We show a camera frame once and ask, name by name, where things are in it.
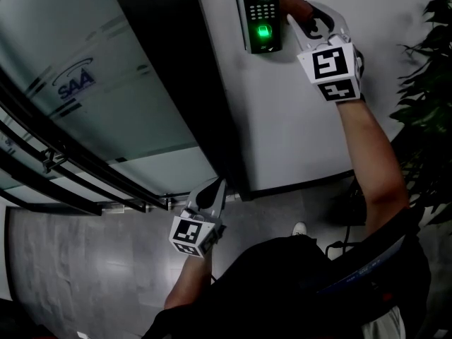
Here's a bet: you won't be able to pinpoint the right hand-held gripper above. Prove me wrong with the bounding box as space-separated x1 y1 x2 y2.
286 0 367 104

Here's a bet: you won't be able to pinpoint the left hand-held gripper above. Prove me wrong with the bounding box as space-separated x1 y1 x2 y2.
168 177 228 260

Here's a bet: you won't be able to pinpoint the black keypad device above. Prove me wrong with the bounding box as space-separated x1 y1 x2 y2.
231 0 284 55

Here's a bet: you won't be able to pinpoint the person's left forearm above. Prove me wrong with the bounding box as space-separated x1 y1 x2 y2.
163 249 215 311

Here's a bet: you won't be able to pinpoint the person's right forearm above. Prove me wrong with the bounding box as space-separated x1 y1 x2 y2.
334 96 413 240

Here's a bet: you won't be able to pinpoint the person's black shirt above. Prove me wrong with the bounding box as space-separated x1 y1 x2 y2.
140 203 432 339

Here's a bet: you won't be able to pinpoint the green potted plant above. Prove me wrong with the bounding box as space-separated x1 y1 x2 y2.
388 0 452 226

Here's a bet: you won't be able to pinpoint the frosted glass door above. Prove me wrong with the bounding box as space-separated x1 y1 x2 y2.
0 0 220 208

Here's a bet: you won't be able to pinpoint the person's grey trousers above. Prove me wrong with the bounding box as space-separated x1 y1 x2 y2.
359 304 408 339

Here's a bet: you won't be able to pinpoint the black door frame post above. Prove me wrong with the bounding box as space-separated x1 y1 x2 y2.
105 0 252 202

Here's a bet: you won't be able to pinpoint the black cable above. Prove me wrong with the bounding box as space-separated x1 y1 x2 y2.
323 220 356 261

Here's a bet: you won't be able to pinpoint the black door handle bar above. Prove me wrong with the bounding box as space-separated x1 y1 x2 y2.
0 67 171 217

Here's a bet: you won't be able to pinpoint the blue lanyard strap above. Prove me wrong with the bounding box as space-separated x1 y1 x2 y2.
316 234 408 295

